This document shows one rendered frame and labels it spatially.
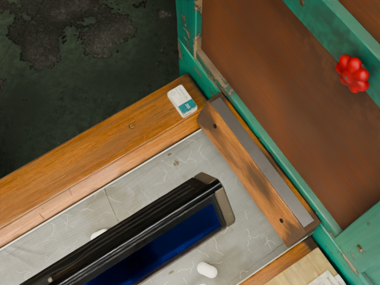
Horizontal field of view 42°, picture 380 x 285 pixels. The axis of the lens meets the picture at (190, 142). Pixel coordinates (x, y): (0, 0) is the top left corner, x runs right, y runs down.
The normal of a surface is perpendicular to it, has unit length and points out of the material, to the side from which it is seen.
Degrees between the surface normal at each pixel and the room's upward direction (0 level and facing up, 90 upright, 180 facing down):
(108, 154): 0
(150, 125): 0
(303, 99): 90
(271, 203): 66
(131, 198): 0
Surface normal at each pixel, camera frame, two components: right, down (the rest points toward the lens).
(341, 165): -0.84, 0.50
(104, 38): -0.01, -0.39
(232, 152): -0.78, 0.32
